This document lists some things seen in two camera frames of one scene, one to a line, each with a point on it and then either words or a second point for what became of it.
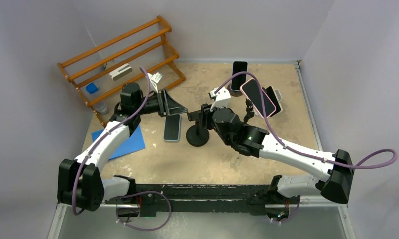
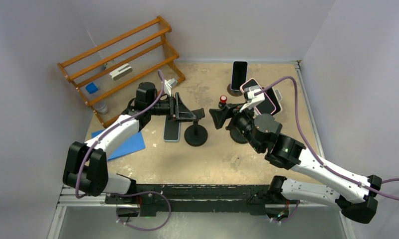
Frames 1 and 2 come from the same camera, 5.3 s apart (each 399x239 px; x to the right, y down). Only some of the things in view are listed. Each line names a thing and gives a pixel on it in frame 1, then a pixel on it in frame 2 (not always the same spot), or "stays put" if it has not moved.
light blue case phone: (171, 127) stays put
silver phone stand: (278, 94) stays put
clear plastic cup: (101, 107) stays put
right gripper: (205, 115) -> (219, 116)
